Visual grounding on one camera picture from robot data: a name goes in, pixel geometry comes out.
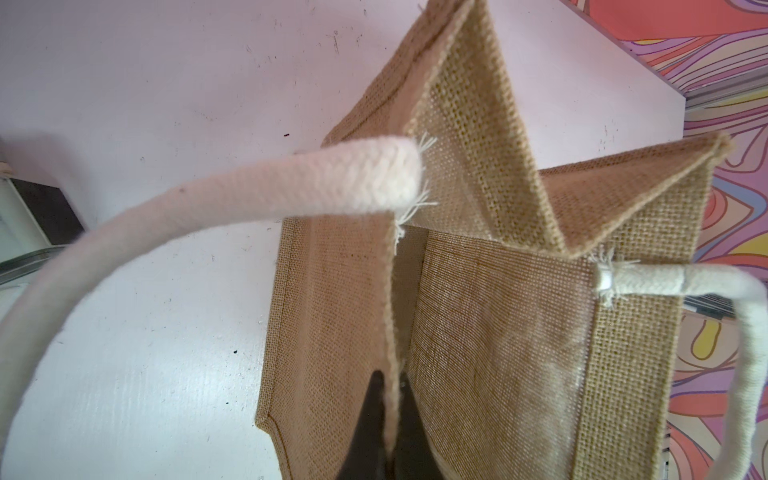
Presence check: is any burlap tote bag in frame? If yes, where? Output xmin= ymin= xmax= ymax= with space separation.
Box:
xmin=1 ymin=1 xmax=767 ymax=479

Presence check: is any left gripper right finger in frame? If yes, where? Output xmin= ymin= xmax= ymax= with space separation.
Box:
xmin=392 ymin=373 xmax=444 ymax=480

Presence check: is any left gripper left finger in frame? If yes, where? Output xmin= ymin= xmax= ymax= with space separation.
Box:
xmin=337 ymin=371 xmax=387 ymax=480

